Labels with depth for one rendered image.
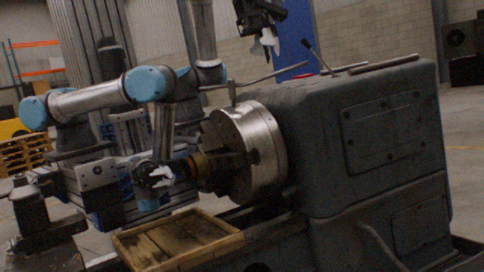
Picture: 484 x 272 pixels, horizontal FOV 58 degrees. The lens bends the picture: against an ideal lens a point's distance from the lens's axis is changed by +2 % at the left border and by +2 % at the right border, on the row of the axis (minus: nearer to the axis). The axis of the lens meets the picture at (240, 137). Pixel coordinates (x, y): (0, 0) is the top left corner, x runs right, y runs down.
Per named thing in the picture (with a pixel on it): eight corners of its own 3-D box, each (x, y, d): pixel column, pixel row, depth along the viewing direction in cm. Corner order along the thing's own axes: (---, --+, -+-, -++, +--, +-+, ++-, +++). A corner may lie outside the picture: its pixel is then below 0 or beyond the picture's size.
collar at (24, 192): (40, 189, 123) (37, 179, 122) (41, 193, 116) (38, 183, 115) (8, 198, 119) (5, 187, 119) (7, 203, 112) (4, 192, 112)
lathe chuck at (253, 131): (234, 179, 158) (223, 95, 148) (282, 211, 131) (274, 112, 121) (212, 187, 154) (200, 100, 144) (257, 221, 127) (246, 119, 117)
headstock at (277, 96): (359, 154, 194) (345, 67, 188) (456, 167, 152) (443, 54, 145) (244, 193, 168) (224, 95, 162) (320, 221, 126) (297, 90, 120)
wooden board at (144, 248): (198, 216, 152) (196, 205, 151) (246, 245, 120) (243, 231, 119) (113, 247, 139) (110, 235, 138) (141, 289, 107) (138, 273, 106)
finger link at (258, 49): (250, 67, 135) (245, 37, 134) (266, 63, 138) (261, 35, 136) (255, 66, 133) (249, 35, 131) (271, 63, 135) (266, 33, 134)
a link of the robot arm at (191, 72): (169, 100, 198) (162, 70, 196) (197, 94, 202) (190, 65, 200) (173, 100, 187) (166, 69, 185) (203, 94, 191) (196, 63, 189)
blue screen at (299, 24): (266, 119, 1032) (247, 19, 994) (299, 112, 1036) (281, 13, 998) (307, 149, 626) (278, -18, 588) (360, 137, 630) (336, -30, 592)
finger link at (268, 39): (264, 59, 127) (252, 34, 130) (280, 55, 130) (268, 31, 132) (268, 52, 124) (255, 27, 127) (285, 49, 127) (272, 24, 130)
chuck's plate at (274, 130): (242, 177, 159) (232, 94, 149) (292, 208, 132) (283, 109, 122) (234, 179, 158) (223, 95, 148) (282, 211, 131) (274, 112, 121)
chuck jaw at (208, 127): (229, 150, 140) (215, 121, 144) (233, 143, 136) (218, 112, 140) (198, 159, 135) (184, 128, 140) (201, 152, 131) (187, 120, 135)
